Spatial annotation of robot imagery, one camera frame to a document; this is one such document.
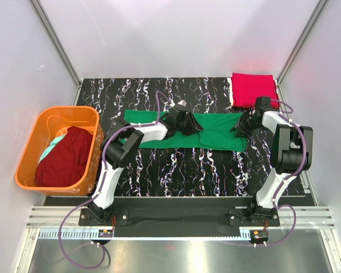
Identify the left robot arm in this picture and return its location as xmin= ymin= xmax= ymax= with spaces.
xmin=88 ymin=104 xmax=203 ymax=225

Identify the folded red t shirt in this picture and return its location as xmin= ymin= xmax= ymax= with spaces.
xmin=231 ymin=72 xmax=280 ymax=109

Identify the black marbled table mat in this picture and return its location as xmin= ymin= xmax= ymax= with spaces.
xmin=77 ymin=77 xmax=273 ymax=197

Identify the mint green t shirt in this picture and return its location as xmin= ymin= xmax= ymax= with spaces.
xmin=38 ymin=134 xmax=66 ymax=163

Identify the orange plastic bin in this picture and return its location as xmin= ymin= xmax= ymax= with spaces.
xmin=15 ymin=106 xmax=104 ymax=196

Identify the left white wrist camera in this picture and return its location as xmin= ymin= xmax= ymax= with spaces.
xmin=177 ymin=100 xmax=187 ymax=107

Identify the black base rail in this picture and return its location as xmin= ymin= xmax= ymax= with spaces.
xmin=78 ymin=197 xmax=280 ymax=239

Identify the dark red t shirt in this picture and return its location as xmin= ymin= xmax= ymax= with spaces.
xmin=35 ymin=126 xmax=93 ymax=188

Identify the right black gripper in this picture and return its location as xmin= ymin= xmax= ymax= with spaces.
xmin=230 ymin=110 xmax=261 ymax=139

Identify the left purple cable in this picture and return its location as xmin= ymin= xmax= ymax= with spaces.
xmin=57 ymin=90 xmax=177 ymax=270

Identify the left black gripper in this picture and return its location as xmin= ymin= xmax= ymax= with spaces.
xmin=175 ymin=111 xmax=203 ymax=137

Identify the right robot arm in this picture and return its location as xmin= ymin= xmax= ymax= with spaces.
xmin=230 ymin=97 xmax=314 ymax=226

